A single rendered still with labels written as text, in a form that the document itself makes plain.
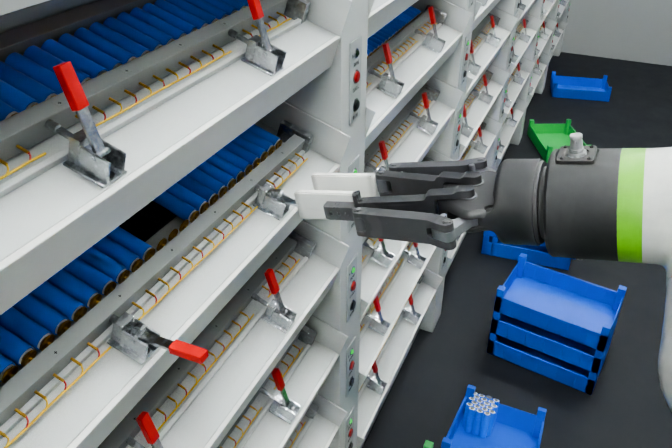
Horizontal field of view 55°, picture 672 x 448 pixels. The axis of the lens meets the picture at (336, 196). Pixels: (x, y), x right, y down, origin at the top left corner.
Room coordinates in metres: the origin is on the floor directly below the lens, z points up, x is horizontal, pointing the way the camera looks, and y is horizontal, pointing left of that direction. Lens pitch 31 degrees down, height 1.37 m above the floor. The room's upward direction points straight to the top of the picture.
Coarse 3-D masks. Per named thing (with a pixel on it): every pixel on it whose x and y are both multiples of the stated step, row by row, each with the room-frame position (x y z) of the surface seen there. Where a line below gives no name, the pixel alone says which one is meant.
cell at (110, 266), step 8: (80, 256) 0.53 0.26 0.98; (88, 256) 0.52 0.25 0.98; (96, 256) 0.53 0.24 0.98; (104, 256) 0.53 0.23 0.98; (96, 264) 0.52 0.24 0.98; (104, 264) 0.52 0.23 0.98; (112, 264) 0.52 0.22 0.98; (120, 264) 0.52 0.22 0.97; (104, 272) 0.51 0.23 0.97; (112, 272) 0.51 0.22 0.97; (120, 272) 0.51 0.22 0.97
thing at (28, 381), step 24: (288, 144) 0.80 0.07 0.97; (264, 168) 0.73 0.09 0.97; (240, 192) 0.67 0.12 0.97; (216, 216) 0.62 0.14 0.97; (192, 240) 0.58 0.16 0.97; (144, 264) 0.53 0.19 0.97; (168, 264) 0.54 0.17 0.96; (192, 264) 0.55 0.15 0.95; (120, 288) 0.49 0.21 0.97; (144, 288) 0.50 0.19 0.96; (168, 288) 0.52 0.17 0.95; (96, 312) 0.45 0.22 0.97; (120, 312) 0.47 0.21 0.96; (144, 312) 0.48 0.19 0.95; (72, 336) 0.42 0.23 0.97; (96, 336) 0.44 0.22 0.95; (48, 360) 0.40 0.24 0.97; (72, 360) 0.41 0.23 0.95; (96, 360) 0.42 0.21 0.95; (24, 384) 0.37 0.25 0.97; (72, 384) 0.39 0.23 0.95; (0, 408) 0.35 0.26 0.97; (0, 432) 0.33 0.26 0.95
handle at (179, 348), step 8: (144, 328) 0.44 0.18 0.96; (144, 336) 0.44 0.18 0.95; (152, 336) 0.44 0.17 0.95; (152, 344) 0.43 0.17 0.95; (160, 344) 0.43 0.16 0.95; (168, 344) 0.43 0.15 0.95; (176, 344) 0.43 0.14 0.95; (184, 344) 0.43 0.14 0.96; (176, 352) 0.42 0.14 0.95; (184, 352) 0.42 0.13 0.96; (192, 352) 0.42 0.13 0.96; (200, 352) 0.42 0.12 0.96; (192, 360) 0.41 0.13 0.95; (200, 360) 0.41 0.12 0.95
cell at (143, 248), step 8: (112, 232) 0.56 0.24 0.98; (120, 232) 0.57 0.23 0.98; (128, 232) 0.57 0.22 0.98; (120, 240) 0.56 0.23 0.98; (128, 240) 0.56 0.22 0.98; (136, 240) 0.56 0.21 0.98; (128, 248) 0.55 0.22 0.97; (136, 248) 0.55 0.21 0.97; (144, 248) 0.55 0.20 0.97; (144, 256) 0.55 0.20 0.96
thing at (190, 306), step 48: (336, 144) 0.83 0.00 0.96; (288, 192) 0.73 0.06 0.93; (240, 240) 0.62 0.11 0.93; (192, 288) 0.53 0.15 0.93; (240, 288) 0.59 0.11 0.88; (192, 336) 0.50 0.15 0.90; (0, 384) 0.38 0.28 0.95; (96, 384) 0.40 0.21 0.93; (144, 384) 0.43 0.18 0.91; (48, 432) 0.35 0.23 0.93; (96, 432) 0.37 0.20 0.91
